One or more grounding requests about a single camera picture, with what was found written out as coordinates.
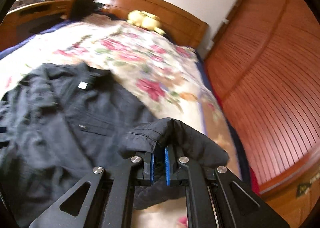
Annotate black jacket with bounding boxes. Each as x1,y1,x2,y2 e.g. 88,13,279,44
1,63,229,227

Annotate wooden desk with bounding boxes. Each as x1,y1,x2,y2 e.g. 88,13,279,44
1,0,75,51

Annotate wooden chair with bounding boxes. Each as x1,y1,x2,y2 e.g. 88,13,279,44
68,0,96,21

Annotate wooden bed headboard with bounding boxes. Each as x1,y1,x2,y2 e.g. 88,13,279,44
109,0,208,49

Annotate floral plush blanket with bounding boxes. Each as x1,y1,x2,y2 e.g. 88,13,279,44
0,14,242,228

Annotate yellow plush toy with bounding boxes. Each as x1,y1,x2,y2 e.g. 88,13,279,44
126,10,165,36

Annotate wooden louvered wardrobe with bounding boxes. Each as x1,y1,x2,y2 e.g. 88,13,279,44
205,0,319,193

